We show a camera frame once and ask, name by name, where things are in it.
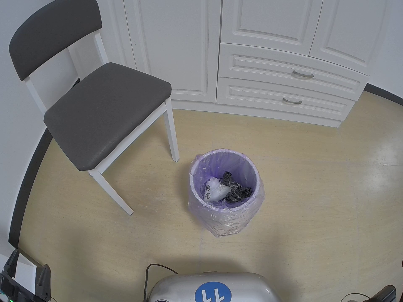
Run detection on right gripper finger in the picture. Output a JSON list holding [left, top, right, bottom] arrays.
[[367, 284, 396, 302]]

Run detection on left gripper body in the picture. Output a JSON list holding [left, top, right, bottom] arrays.
[[0, 273, 51, 302]]

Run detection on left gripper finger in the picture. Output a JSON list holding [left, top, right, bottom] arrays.
[[35, 264, 51, 298], [3, 249, 20, 278]]

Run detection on black plastic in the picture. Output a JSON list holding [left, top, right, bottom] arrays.
[[222, 171, 253, 204]]

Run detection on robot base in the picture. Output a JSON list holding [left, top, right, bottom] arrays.
[[148, 272, 281, 302]]

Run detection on white trash bin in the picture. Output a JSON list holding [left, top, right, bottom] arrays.
[[189, 150, 262, 233]]

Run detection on purple plastic bag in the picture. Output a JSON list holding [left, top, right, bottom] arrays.
[[188, 148, 266, 238]]

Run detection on grey padded white chair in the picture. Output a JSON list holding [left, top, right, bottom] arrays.
[[9, 0, 181, 216]]

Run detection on crumpled white printed wrapper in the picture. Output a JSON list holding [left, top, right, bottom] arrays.
[[202, 177, 230, 203]]

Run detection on white wardrobe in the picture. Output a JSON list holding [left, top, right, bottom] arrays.
[[50, 0, 391, 128]]

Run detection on black cable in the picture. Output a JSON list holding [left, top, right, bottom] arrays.
[[341, 291, 376, 302], [143, 263, 179, 302]]

